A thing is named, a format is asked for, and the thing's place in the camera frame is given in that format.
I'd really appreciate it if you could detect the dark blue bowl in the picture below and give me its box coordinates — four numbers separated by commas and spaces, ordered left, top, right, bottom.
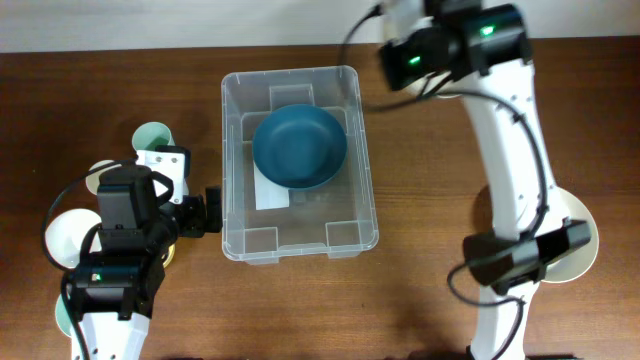
252, 104, 348, 190

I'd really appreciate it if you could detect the cream white bowl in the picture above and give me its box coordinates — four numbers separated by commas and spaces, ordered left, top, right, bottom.
487, 185, 600, 285

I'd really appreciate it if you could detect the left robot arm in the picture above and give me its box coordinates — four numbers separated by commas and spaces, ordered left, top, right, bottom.
61, 165, 223, 359

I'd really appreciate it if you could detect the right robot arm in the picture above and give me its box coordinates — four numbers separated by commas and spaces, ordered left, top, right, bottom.
377, 1, 599, 359

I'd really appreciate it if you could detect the yellow cup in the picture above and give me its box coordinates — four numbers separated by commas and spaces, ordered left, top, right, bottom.
162, 245, 175, 268

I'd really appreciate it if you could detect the clear plastic storage bin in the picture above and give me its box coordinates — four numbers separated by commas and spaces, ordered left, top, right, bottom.
221, 66, 379, 265

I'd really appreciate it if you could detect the mint green cup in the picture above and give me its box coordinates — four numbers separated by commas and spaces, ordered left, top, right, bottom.
131, 122, 175, 151
55, 296, 72, 337

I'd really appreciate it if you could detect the light grey cup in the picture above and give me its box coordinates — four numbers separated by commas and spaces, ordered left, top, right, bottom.
85, 160, 113, 195

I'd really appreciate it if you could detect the cream white cup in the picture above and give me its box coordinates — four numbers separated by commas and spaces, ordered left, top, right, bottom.
45, 209, 101, 269

